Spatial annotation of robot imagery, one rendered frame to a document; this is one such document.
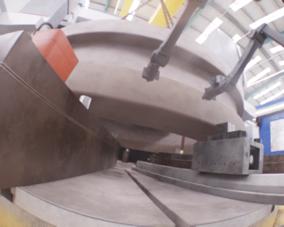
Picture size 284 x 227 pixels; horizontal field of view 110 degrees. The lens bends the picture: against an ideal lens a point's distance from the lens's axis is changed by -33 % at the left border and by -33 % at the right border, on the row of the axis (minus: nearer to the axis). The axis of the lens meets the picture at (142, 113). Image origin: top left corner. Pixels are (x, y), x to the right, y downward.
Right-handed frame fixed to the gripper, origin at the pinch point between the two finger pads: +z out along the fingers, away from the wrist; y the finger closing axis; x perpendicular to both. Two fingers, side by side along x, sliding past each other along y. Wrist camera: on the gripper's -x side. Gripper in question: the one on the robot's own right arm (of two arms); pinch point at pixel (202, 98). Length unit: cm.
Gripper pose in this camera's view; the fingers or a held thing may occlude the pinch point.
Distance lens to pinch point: 110.9
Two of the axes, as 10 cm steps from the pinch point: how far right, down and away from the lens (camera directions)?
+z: -3.3, 2.4, 9.1
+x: -1.8, 9.3, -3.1
